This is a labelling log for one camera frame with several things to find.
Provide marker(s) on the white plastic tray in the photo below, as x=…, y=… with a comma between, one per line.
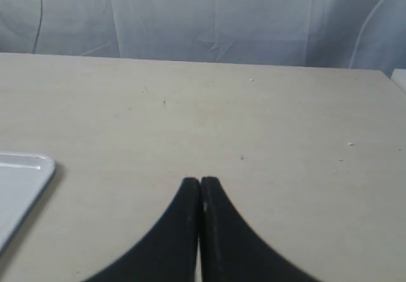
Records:
x=23, y=179

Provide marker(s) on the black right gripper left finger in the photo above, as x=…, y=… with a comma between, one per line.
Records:
x=168, y=251

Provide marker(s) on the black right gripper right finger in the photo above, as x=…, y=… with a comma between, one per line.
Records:
x=230, y=250

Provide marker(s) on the grey backdrop curtain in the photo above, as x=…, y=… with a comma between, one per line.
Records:
x=360, y=34

